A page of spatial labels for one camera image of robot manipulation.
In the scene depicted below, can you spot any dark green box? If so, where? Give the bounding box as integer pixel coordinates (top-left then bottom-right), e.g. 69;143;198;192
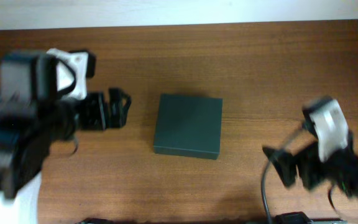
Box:
153;94;223;160

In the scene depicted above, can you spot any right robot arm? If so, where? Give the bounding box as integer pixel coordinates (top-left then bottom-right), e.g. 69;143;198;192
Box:
260;122;358;223

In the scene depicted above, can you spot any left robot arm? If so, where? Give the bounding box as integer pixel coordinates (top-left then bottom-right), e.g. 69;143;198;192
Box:
0;49;132;223

